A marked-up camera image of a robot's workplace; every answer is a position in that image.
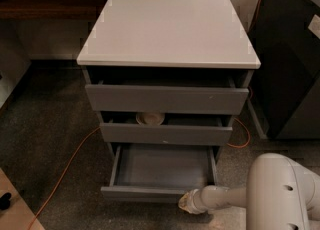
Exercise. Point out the grey drawer cabinet white top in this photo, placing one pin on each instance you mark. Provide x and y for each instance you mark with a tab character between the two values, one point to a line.
186	43

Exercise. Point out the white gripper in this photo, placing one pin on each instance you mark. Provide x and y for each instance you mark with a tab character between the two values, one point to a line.
197	200

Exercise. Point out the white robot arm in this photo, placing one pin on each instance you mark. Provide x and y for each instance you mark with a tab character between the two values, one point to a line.
280	194

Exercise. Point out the grey bottom drawer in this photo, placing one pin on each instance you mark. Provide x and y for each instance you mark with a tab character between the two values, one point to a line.
158	172

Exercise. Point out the wooden board corner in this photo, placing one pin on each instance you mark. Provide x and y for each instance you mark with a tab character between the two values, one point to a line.
18	215

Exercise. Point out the grey drawer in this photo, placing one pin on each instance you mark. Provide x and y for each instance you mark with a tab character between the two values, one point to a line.
158	172
177	129
166	99

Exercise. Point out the black object on board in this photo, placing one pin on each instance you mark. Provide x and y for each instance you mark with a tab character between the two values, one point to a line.
5	201

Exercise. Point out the grey middle drawer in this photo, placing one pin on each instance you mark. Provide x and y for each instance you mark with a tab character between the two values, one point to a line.
177	129

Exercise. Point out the beige ceramic bowl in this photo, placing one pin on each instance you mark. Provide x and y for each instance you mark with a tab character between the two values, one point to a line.
152	119

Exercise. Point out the dark cabinet right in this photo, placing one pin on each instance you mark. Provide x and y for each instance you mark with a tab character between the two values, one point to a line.
286	87

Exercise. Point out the grey top drawer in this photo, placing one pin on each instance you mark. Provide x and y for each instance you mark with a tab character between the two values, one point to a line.
166	99

